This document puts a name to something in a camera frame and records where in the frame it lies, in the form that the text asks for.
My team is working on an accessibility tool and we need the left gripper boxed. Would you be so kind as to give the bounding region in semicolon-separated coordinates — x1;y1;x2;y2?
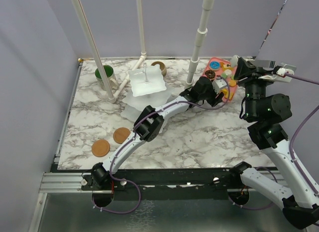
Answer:
197;80;223;107

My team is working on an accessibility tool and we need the chocolate donut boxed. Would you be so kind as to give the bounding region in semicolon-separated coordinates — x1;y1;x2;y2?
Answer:
204;70;216;80

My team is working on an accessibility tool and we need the pink serving tray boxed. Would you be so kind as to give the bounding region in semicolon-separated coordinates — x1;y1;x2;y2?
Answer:
202;57;238;102

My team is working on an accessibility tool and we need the white tiered serving stand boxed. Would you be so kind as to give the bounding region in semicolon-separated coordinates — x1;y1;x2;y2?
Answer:
121;63;174;122

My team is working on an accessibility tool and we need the blue frosted donut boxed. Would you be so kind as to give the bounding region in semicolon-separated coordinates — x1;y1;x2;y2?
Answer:
209;61;220;70

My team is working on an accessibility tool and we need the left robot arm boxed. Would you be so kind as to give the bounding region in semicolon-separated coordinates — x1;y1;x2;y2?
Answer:
91;76;230;190

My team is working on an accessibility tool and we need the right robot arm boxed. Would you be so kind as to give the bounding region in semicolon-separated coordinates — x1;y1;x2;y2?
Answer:
229;57;319;230

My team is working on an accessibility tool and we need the orange cookie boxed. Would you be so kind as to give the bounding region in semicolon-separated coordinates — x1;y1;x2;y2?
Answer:
228;80;237;87

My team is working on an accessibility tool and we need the beige ceramic cup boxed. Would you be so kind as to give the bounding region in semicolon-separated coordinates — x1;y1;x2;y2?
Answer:
151;61;167;77

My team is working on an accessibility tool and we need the green ceramic mug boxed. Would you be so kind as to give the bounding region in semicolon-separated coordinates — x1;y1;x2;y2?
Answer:
94;64;118;91

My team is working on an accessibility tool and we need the wooden coaster near stand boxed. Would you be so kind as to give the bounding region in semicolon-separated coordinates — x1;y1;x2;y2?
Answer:
113;127;131;144

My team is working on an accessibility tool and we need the wooden coaster near edge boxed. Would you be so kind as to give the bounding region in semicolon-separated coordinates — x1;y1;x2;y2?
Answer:
91;139;110;157

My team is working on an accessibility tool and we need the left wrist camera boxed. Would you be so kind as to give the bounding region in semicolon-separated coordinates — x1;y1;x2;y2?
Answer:
212;76;229;94

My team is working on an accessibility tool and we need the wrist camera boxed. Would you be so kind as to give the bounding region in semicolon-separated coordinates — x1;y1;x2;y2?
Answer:
212;76;229;94
273;64;296;83

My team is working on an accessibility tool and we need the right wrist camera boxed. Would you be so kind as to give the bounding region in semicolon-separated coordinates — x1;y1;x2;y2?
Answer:
273;64;296;83

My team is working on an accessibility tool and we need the white pvc frame middle pole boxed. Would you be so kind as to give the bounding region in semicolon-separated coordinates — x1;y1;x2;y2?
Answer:
114;0;147;98

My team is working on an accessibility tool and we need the white pvc frame pole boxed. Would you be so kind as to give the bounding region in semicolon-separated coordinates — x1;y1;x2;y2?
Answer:
114;0;147;98
71;0;116;103
184;0;215;89

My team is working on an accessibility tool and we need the white pvc frame right pole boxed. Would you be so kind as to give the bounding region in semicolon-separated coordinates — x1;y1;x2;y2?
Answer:
184;0;215;89

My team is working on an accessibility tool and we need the white pvc frame left pole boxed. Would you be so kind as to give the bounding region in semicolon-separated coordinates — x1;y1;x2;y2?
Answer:
71;0;116;103

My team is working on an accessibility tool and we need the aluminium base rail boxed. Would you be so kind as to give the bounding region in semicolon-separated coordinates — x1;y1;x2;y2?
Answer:
39;171;289;193

